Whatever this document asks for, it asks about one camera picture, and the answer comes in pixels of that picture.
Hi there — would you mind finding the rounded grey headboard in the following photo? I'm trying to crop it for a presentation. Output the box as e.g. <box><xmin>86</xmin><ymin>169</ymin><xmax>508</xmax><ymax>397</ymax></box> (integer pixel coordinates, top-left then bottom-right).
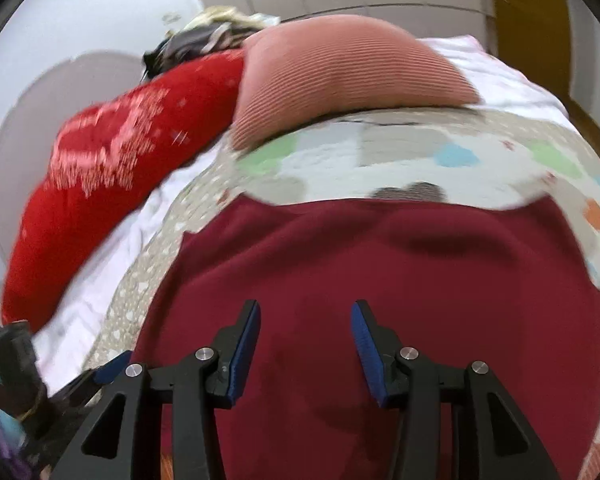
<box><xmin>0</xmin><ymin>50</ymin><xmax>153</xmax><ymax>261</ymax></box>

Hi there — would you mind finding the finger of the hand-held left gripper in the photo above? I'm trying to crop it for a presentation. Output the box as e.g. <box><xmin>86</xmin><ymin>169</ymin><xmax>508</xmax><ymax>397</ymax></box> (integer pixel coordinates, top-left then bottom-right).
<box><xmin>55</xmin><ymin>350</ymin><xmax>133</xmax><ymax>411</ymax></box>

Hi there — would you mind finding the red patterned blanket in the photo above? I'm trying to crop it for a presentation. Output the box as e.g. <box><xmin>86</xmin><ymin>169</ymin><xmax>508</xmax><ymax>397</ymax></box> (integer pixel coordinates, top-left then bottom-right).
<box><xmin>2</xmin><ymin>50</ymin><xmax>246</xmax><ymax>333</ymax></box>

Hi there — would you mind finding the pink ribbed pillow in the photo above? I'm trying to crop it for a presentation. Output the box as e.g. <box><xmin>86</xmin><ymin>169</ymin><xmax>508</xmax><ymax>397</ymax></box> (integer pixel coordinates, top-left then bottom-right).
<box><xmin>230</xmin><ymin>15</ymin><xmax>481</xmax><ymax>151</ymax></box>

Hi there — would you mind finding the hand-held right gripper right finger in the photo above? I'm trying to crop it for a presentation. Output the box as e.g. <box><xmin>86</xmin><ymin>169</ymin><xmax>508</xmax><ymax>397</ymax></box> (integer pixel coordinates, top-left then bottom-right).
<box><xmin>351</xmin><ymin>300</ymin><xmax>561</xmax><ymax>480</ymax></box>

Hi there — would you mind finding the colourful patterned cloth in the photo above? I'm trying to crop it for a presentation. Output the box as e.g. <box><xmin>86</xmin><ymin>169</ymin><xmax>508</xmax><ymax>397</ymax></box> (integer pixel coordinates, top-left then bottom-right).
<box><xmin>0</xmin><ymin>395</ymin><xmax>33</xmax><ymax>480</ymax></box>

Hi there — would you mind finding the pile of dark patterned clothes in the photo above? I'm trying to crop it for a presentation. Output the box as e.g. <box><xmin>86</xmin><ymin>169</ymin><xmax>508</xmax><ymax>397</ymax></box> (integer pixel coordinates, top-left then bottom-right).
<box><xmin>142</xmin><ymin>6</ymin><xmax>281</xmax><ymax>81</ymax></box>

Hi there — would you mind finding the yellow wooden door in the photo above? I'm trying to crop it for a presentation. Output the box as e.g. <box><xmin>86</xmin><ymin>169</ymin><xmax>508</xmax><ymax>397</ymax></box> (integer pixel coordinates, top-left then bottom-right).
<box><xmin>482</xmin><ymin>0</ymin><xmax>573</xmax><ymax>93</ymax></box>

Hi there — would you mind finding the dark red sweater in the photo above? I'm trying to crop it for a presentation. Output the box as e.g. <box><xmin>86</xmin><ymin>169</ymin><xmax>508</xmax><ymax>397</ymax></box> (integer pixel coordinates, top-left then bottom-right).
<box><xmin>130</xmin><ymin>195</ymin><xmax>600</xmax><ymax>480</ymax></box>

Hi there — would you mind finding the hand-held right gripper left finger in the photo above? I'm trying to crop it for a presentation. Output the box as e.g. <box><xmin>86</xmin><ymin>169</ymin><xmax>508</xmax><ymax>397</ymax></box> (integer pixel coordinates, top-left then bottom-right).
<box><xmin>52</xmin><ymin>300</ymin><xmax>261</xmax><ymax>480</ymax></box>

